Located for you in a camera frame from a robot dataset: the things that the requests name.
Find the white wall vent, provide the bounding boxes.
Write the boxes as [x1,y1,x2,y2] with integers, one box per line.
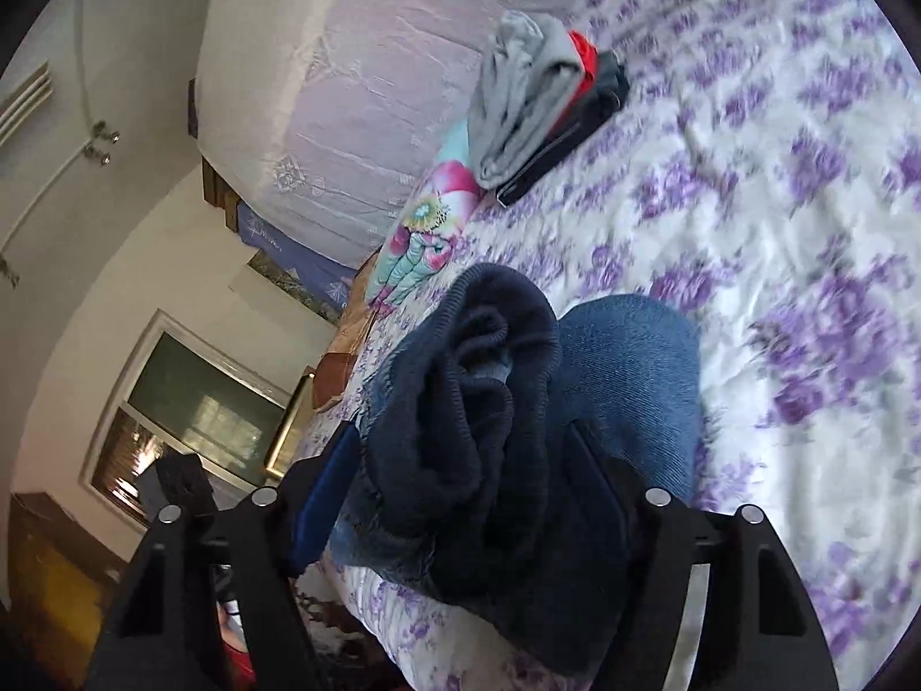
[0,61,57,145]

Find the red cloth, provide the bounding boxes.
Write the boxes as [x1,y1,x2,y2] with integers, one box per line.
[219,605,258,685]

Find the white lace covered headboard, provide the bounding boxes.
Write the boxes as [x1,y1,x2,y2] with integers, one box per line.
[194,0,606,267]

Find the wall pipe with valves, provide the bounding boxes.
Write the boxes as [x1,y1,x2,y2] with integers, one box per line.
[72,0,123,166]

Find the blue denim pants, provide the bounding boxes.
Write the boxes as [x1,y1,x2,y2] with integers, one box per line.
[327,264,702,678]

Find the folded red garment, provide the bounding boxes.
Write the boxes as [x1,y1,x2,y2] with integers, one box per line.
[567,30,600,109]

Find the brown wooden bed frame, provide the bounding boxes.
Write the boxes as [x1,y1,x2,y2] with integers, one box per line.
[313,252,382,411]

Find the colourful flower print pillow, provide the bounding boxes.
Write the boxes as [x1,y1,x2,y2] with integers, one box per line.
[363,119,483,307]

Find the black pants with white stripe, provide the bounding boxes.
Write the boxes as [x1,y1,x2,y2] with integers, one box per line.
[495,86,630,206]

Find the folded grey pants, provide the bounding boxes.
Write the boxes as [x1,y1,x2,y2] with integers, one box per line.
[467,10,580,190]

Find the purple floral bed sheet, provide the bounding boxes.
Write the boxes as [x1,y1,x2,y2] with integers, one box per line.
[288,0,921,691]

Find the blue printed board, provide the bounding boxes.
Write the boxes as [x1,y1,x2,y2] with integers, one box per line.
[237,202,361,321]

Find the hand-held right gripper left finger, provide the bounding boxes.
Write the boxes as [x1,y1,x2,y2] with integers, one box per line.
[86,421,364,691]

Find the window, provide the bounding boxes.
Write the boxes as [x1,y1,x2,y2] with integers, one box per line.
[79,309,303,526]

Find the folded dark grey garment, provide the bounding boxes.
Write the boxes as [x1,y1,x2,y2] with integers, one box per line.
[576,50,630,116]

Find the wooden headboard frame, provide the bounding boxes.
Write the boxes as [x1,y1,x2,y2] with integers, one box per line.
[188,79,246,231]

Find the wooden cabinet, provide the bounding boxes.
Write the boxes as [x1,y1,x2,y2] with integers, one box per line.
[7,493,145,691]

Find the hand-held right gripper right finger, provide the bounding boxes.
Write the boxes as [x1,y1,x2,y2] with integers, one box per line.
[568,421,839,691]

